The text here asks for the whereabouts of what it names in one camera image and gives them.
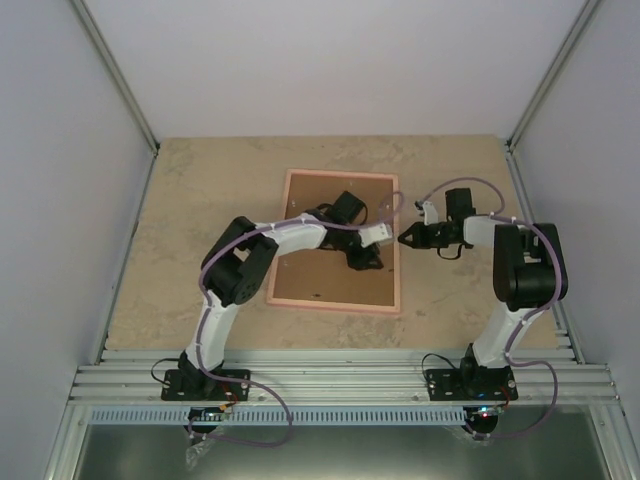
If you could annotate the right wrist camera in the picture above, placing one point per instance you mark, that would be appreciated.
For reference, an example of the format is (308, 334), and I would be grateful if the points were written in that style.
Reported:
(427, 212)

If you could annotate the brown backing board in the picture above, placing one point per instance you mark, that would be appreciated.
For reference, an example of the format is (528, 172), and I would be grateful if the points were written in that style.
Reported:
(320, 280)

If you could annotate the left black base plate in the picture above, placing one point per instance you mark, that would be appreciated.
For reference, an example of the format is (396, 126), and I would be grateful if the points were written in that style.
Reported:
(178, 387)

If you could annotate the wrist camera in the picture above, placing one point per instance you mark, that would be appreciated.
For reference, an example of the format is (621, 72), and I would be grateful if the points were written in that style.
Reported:
(427, 212)
(377, 234)

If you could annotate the aluminium rail base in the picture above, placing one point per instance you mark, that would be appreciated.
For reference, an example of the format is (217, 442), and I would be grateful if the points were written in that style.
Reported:
(351, 377)

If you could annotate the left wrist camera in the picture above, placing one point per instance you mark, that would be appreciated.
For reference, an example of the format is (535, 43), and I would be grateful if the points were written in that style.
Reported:
(377, 234)

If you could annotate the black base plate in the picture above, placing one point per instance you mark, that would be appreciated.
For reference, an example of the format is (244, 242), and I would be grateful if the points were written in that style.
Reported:
(480, 385)
(178, 387)

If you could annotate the right corner aluminium post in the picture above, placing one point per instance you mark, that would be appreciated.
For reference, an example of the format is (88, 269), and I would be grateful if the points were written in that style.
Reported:
(568, 45)

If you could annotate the blue grey cable duct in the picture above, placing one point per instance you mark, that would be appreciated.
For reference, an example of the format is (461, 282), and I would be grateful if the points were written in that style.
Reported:
(277, 416)

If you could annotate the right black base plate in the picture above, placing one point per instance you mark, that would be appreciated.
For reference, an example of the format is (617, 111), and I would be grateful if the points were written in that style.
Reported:
(480, 385)

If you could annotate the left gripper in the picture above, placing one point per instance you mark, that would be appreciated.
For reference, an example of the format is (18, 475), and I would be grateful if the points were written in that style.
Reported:
(358, 261)

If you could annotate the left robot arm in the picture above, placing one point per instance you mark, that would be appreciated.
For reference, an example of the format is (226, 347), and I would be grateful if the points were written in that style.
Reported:
(233, 272)

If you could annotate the pink picture frame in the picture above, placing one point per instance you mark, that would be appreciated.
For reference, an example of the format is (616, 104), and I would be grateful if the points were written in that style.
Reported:
(272, 290)

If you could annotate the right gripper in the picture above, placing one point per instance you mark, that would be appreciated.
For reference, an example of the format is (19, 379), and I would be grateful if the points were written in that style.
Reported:
(420, 242)

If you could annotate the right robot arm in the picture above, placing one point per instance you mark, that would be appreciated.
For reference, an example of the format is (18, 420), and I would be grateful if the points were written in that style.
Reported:
(528, 277)

